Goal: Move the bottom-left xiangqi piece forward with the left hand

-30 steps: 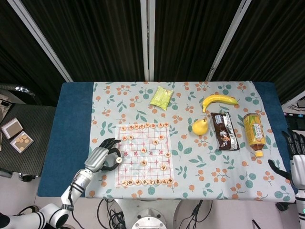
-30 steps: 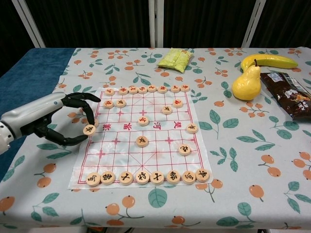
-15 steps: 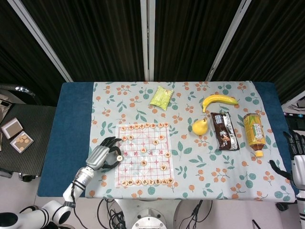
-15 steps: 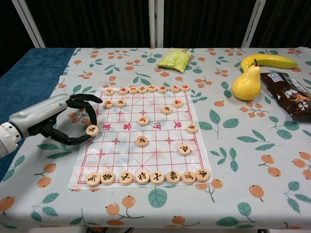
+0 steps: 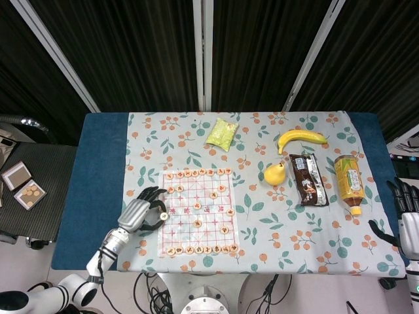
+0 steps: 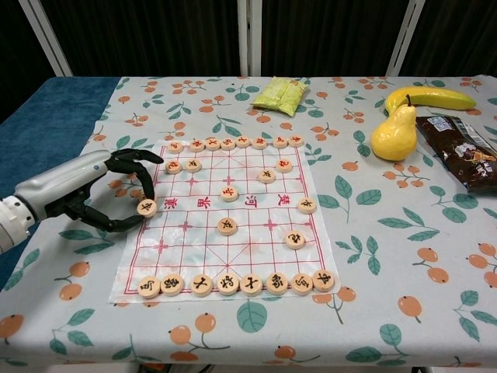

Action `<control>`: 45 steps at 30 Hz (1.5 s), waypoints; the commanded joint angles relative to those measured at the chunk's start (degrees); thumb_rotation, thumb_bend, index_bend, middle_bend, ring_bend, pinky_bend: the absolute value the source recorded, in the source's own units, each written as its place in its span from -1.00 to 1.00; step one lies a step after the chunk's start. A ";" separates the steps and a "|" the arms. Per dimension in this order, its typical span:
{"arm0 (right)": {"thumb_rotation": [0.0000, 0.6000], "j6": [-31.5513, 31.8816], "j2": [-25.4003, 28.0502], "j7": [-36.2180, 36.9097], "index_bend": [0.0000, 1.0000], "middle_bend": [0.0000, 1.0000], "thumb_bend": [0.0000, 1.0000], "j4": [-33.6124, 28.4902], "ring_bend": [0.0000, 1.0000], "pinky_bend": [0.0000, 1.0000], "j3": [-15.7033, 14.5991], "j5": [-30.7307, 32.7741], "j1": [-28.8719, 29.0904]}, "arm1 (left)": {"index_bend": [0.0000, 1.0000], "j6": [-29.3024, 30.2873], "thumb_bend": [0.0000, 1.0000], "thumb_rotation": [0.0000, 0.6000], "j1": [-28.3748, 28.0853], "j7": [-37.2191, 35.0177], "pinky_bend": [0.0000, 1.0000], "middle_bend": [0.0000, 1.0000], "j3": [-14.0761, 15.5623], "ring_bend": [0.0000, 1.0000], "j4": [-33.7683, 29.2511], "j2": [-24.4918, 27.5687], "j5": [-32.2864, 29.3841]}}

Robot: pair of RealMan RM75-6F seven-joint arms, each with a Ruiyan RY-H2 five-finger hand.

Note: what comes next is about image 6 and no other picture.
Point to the red pawn wooden chess piece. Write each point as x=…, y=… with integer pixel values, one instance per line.
x=228, y=193

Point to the yellow toy banana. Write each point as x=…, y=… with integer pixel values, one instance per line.
x=438, y=98

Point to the black chariot wooden chess piece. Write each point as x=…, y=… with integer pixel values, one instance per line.
x=323, y=281
x=147, y=208

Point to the black pawn wooden chess piece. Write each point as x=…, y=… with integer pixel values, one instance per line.
x=266, y=175
x=193, y=165
x=307, y=205
x=227, y=226

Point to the floral print tablecloth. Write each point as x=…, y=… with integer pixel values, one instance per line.
x=388, y=252

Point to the white metal frame post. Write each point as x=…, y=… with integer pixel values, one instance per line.
x=249, y=37
x=48, y=37
x=404, y=37

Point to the brown snack bag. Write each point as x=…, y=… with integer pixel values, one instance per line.
x=462, y=155

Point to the black cannon wooden chess piece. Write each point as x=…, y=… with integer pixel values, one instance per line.
x=295, y=239

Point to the white plastic chess board sheet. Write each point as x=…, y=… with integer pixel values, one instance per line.
x=194, y=252

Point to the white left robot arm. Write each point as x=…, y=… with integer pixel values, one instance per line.
x=11, y=225

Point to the yellow toy pear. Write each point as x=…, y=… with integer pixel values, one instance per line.
x=392, y=140

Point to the green snack packet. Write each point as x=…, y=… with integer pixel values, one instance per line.
x=279, y=95

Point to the blue plush cloth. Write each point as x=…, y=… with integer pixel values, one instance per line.
x=42, y=132

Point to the black backdrop curtain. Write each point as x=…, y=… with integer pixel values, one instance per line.
x=155, y=35

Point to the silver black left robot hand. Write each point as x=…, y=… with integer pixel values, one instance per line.
x=66, y=178

